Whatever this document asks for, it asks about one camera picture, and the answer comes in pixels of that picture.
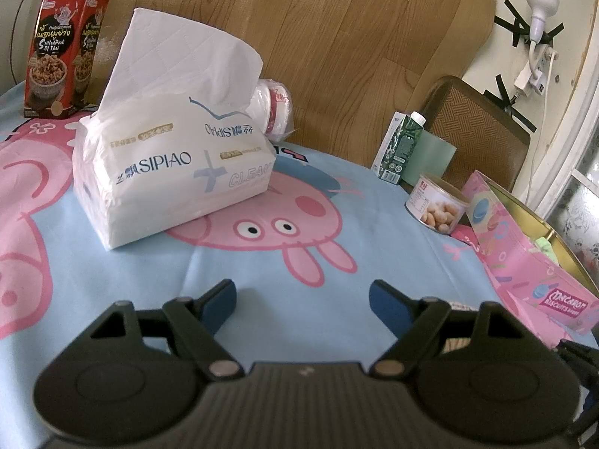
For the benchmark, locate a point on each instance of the pink and blue printed tablecloth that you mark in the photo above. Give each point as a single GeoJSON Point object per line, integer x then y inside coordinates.
{"type": "Point", "coordinates": [281, 262]}

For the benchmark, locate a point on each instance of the bagged stack of white cups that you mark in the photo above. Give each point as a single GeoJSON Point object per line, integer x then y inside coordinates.
{"type": "Point", "coordinates": [276, 107]}

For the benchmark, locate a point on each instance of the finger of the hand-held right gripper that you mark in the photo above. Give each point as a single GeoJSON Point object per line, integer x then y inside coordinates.
{"type": "Point", "coordinates": [582, 354]}

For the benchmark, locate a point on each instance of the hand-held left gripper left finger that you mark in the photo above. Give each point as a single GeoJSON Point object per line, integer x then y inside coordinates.
{"type": "Point", "coordinates": [217, 304]}

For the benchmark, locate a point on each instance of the floral frosted glass door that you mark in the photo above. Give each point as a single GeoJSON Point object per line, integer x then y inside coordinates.
{"type": "Point", "coordinates": [580, 206]}

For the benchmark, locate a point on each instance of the printed tin can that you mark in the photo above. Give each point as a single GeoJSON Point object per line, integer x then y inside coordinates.
{"type": "Point", "coordinates": [435, 206]}

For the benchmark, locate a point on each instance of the wood grain board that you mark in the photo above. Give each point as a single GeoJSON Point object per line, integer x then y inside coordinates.
{"type": "Point", "coordinates": [351, 56]}

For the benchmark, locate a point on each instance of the light green cloth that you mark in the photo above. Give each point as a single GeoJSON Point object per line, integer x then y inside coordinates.
{"type": "Point", "coordinates": [545, 248]}

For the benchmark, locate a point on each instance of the white tissue pack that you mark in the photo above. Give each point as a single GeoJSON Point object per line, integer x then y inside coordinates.
{"type": "Point", "coordinates": [164, 173]}

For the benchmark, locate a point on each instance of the red snack box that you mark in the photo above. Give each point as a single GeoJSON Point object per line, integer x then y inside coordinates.
{"type": "Point", "coordinates": [61, 56]}

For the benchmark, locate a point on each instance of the brown woven chair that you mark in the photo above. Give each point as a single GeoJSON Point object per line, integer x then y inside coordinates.
{"type": "Point", "coordinates": [477, 121]}

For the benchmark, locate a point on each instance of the pink biscuit box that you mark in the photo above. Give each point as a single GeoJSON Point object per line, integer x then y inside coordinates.
{"type": "Point", "coordinates": [524, 266]}

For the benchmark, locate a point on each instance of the green carton with white cap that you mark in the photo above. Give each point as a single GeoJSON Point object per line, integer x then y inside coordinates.
{"type": "Point", "coordinates": [397, 149]}

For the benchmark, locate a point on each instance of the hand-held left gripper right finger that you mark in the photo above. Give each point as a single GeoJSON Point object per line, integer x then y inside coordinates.
{"type": "Point", "coordinates": [386, 304]}

